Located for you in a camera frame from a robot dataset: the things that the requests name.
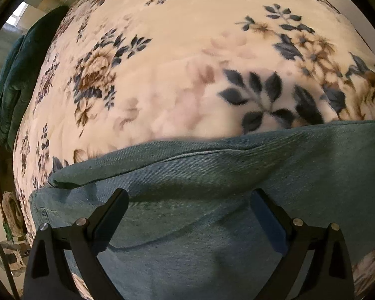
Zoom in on blue denim jeans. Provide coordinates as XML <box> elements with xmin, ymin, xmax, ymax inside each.
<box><xmin>29</xmin><ymin>120</ymin><xmax>375</xmax><ymax>299</ymax></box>

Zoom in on brown folded cloth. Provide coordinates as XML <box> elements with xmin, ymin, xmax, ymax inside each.
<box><xmin>2</xmin><ymin>192</ymin><xmax>26</xmax><ymax>238</ymax></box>

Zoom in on dark teal folded quilt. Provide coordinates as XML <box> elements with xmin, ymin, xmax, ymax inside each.
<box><xmin>0</xmin><ymin>6</ymin><xmax>69</xmax><ymax>150</ymax></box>

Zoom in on floral fleece bed blanket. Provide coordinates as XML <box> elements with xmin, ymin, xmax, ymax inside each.
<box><xmin>12</xmin><ymin>0</ymin><xmax>375</xmax><ymax>300</ymax></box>

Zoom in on window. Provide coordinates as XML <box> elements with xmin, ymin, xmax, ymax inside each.
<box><xmin>6</xmin><ymin>1</ymin><xmax>28</xmax><ymax>27</ymax></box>

